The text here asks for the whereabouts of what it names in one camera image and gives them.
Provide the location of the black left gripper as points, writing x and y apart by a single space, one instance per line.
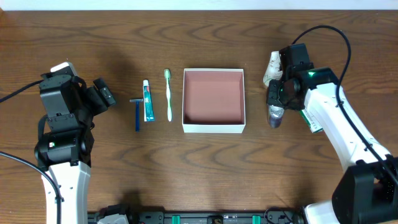
101 94

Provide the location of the blue disposable razor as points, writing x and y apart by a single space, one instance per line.
137 102

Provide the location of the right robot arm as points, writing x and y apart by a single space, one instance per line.
367 192

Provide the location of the teal toothpaste tube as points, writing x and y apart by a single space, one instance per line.
148 108

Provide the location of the green white toothbrush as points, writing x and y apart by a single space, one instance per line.
167 75

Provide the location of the white floral lotion tube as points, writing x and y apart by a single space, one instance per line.
273 71

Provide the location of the green white soap box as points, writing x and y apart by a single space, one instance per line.
311 121

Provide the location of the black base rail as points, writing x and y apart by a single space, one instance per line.
126 214

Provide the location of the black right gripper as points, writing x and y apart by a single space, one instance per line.
275 101

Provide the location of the white cardboard box pink interior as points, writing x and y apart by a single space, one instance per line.
213 101

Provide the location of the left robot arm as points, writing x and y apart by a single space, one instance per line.
65 142

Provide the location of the clear pump soap bottle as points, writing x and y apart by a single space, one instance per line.
275 115

